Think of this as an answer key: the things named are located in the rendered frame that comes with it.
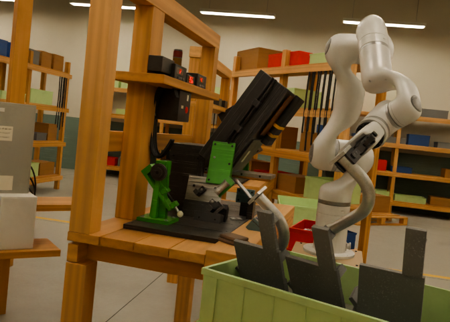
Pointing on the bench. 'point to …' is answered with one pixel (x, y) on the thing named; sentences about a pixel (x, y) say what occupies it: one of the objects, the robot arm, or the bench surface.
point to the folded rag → (231, 237)
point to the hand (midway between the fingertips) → (347, 160)
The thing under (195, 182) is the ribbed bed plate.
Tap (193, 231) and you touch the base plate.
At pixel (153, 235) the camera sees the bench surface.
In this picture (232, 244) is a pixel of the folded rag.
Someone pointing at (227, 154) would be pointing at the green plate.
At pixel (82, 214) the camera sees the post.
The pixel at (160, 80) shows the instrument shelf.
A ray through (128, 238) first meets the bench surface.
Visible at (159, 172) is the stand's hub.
